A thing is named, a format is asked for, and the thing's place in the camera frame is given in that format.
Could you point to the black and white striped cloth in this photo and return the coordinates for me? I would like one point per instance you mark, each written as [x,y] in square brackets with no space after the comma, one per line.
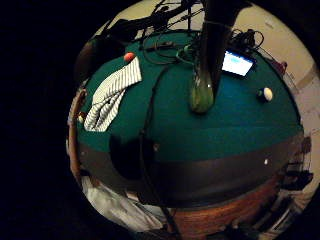
[115,88]

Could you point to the black tripod stand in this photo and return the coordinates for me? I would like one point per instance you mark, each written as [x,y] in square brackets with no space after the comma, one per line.
[156,16]

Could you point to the green table cloth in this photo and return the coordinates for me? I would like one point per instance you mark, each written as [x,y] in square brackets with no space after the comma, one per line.
[200,133]

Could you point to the the person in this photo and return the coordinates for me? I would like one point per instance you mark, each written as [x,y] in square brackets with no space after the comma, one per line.
[116,203]

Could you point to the white ball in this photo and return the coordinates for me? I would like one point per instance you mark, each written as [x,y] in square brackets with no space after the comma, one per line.
[268,94]

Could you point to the orange ball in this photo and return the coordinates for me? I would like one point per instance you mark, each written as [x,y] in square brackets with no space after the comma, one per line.
[129,57]

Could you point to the tablet with lit screen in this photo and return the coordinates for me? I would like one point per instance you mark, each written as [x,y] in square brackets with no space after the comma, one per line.
[237,63]

